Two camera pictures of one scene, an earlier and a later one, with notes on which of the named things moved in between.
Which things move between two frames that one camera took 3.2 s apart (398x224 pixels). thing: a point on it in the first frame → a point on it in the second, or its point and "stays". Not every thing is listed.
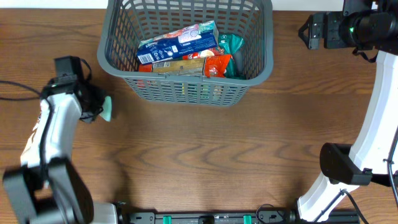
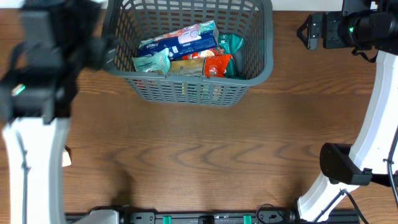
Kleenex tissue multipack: (178, 42) stays
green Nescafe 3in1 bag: (231, 43) stays
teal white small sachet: (106, 112) → (158, 61)
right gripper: (317, 30) stays
